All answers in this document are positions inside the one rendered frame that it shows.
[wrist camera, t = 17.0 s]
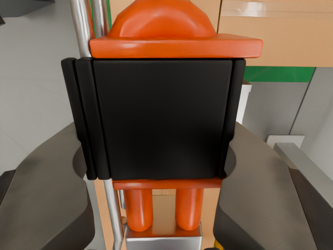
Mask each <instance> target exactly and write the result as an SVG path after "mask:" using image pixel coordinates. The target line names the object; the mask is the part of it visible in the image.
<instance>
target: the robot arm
mask: <svg viewBox="0 0 333 250"><path fill-rule="evenodd" d="M86 171H87V166H86V162H85V158H84V153H83V149H82V145H81V142H80V141H79V140H78V136H77V132H76V128H75V123H74V122H72V123H71V124H69V125H68V126H66V127H65V128H64V129H62V130H61V131H59V132H58V133H56V134H55V135H53V136H52V137H50V138H49V139H48V140H46V141H45V142H43V143H42V144H41V145H39V146H38V147H37V148H36V149H34V150H33V151H32V152H31V153H30V154H29V155H28V156H27V157H26V158H25V159H24V160H23V161H22V162H21V163H20V164H19V165H18V166H17V167H16V169H15V170H10V171H5V172H4V173H3V174H2V175H1V176H0V250H84V249H85V248H86V247H87V246H88V245H89V244H90V243H91V241H92V240H93V238H94V236H95V223H94V213H93V208H92V205H91V201H90V197H89V193H88V189H87V185H86V182H85V181H84V180H83V179H82V178H83V176H84V174H85V173H86ZM224 171H225V172H226V174H227V177H226V178H225V179H223V181H222V184H221V189H220V193H219V198H218V203H217V207H216V213H215V219H214V226H213V234H214V237H215V239H216V240H217V241H218V243H219V244H220V245H221V246H222V247H223V248H224V249H225V250H333V208H332V207H331V206H330V205H329V204H328V203H327V202H326V200H325V199H324V198H323V197H322V196H321V195H320V194H319V192H318V191H317V190H316V189H315V188H314V187H313V186H312V184H311V183H310V182H309V181H308V180H307V179H306V178H305V176H304V175H303V174H302V173H301V172H300V171H299V170H297V169H292V168H290V167H289V166H288V165H287V164H286V163H285V161H284V160H283V159H282V158H281V157H280V156H279V155H278V154H277V153H276V152H275V151H274V150H273V149H272V148H271V147H270V146H269V145H268V144H266V143H265V142H264V141H263V140H261V139H260V138H259V137H258V136H256V135H255V134H254V133H252V132H251V131H250V130H248V129H247V128H246V127H244V126H243V125H241V124H240V123H239V122H237V121H236V123H235V129H234V134H233V139H232V140H231V141H230V142H229V146H228V150H227V155H226V160H225V165H224Z"/></svg>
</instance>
